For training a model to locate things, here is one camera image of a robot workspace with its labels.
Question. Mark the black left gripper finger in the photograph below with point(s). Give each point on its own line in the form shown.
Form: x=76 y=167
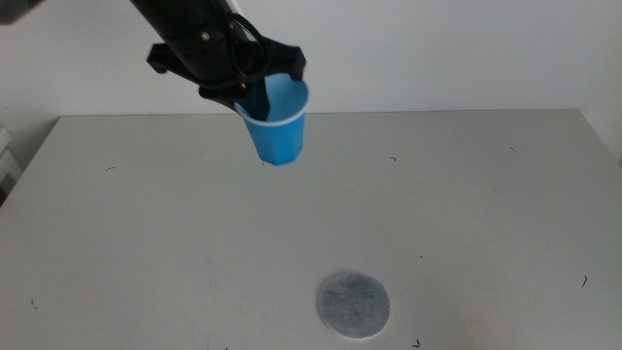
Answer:
x=221 y=96
x=260 y=102

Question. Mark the blue paper cup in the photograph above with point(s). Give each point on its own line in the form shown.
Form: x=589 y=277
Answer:
x=279 y=138

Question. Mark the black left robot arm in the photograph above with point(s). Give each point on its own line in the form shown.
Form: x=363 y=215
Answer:
x=167 y=12

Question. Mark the grey round cup mat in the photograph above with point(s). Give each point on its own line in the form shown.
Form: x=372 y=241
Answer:
x=354 y=305

